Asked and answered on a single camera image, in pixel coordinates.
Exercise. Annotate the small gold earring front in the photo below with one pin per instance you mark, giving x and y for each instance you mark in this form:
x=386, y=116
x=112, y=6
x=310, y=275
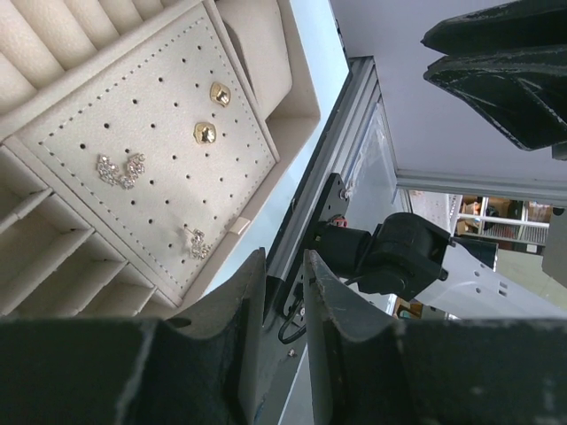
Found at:
x=205, y=132

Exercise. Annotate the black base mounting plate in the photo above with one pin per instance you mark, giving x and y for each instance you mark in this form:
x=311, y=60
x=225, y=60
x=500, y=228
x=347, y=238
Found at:
x=284, y=306

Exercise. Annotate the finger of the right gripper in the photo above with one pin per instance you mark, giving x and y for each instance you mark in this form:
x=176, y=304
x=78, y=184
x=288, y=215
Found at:
x=522, y=93
x=511, y=26

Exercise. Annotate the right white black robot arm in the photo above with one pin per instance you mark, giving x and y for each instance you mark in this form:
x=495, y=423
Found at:
x=414, y=259

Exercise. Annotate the beige ring cushion block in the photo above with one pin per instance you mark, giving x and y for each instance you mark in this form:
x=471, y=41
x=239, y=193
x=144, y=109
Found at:
x=256, y=31

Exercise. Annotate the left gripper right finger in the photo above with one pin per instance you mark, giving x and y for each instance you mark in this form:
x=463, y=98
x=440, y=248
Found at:
x=368, y=368

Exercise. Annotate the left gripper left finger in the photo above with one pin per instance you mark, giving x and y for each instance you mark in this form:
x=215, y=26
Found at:
x=198, y=367

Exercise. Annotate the aluminium frame rail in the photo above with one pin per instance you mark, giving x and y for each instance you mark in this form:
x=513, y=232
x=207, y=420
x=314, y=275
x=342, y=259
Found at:
x=351, y=171

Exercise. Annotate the pink jewelry box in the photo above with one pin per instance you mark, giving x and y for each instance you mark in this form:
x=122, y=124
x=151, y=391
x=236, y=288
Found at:
x=81, y=79

